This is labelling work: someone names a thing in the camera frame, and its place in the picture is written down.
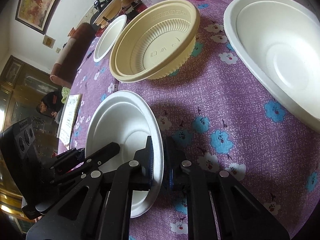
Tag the small white paper bowl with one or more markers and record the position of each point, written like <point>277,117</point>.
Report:
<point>125,118</point>

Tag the brown armchair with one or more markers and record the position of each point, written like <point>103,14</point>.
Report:
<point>72,55</point>

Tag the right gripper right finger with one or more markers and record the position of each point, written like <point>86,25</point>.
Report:
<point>176,176</point>

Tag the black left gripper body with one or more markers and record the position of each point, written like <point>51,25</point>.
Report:
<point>43,183</point>

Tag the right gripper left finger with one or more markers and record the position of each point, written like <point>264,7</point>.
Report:
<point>145,158</point>

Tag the dark wooden cabinet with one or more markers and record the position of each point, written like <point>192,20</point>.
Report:
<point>22,88</point>

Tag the large white paper bowl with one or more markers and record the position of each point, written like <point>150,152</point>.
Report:
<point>278,41</point>

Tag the white paper booklet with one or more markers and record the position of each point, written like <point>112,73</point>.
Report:
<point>68,117</point>

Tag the white shallow paper plate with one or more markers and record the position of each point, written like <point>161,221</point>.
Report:
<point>109,37</point>

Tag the seated person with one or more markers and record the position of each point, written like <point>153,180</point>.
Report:
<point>50,104</point>

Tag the purple floral tablecloth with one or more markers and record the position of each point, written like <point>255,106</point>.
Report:
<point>223,119</point>

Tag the beige ribbed plastic bowl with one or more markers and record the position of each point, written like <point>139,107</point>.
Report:
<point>155,43</point>

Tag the framed wall painting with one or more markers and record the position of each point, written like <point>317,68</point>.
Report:
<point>36,14</point>

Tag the stacked plates in rack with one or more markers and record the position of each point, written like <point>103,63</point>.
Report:
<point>116,8</point>

